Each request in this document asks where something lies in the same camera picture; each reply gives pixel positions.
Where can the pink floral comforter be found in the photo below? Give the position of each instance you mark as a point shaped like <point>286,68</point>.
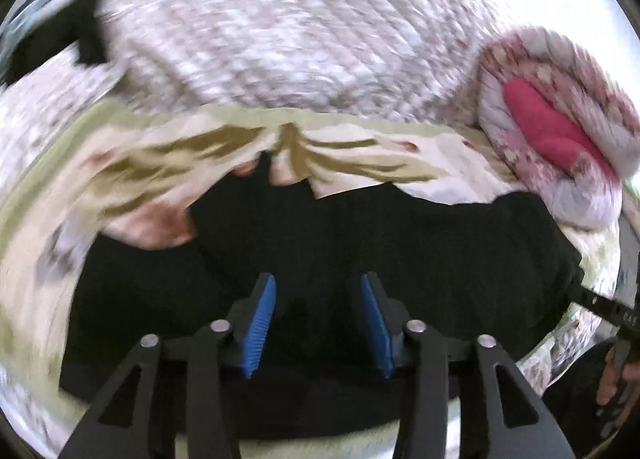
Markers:
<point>575,59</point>

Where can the person's right hand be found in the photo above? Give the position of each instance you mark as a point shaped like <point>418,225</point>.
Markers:
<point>607,379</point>

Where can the quilted floral bedspread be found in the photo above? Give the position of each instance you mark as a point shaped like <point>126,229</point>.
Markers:
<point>275,29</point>

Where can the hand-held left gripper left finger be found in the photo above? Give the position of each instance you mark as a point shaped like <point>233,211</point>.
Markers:
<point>260,319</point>

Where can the black garment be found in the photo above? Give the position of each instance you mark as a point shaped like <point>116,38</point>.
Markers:
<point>55,44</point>

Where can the light blue cloth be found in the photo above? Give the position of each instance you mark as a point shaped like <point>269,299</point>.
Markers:
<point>35,6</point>

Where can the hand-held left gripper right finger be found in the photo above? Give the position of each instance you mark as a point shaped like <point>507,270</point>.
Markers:
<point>376,324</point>

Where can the black pants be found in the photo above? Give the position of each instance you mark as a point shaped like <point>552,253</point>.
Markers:
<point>450,249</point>

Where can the floral fleece blanket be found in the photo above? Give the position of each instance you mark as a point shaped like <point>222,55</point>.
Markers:
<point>150,174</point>

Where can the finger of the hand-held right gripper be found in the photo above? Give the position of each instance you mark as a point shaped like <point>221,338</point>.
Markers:
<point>582,295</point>

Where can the pink pillow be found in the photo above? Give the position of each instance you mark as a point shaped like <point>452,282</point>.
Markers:
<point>545,124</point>

